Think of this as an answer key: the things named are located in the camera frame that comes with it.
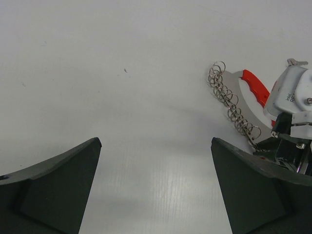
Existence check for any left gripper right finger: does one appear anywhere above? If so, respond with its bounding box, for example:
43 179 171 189
211 137 312 234

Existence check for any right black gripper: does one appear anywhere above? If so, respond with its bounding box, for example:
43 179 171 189
254 112 312 176

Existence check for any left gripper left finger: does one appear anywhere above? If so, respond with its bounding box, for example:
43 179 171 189
0 137 101 234

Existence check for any red handled key organizer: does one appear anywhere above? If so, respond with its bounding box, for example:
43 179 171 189
206 61 276 155

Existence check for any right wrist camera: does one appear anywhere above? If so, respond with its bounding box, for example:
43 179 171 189
263 65 312 134

